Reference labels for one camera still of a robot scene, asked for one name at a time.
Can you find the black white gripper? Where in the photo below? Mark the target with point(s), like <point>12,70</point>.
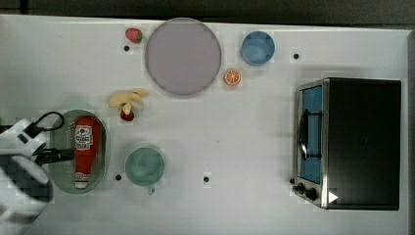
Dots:
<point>31,140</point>

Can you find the red ketchup bottle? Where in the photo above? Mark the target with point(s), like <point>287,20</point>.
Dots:
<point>87,139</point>

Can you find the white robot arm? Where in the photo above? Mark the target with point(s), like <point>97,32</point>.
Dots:
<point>26,187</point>

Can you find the green oval strainer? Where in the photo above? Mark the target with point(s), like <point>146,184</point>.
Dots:
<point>63,173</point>

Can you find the strawberry under banana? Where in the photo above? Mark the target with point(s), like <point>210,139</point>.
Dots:
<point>127,117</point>

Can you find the peeled toy banana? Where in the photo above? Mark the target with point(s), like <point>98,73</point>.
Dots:
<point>129,101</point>

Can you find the green mug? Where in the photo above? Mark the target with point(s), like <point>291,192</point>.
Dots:
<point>144,167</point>

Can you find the red toy strawberry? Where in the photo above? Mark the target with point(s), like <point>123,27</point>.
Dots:
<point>134,35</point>

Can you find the grey round plate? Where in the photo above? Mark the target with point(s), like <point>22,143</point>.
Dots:
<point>183,56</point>

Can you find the orange slice toy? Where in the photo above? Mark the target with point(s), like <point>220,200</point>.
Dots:
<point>232,77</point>

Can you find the blue bowl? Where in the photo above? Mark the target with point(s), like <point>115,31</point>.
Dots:
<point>258,48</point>

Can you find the black toaster oven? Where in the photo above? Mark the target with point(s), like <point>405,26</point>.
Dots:
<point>348,144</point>

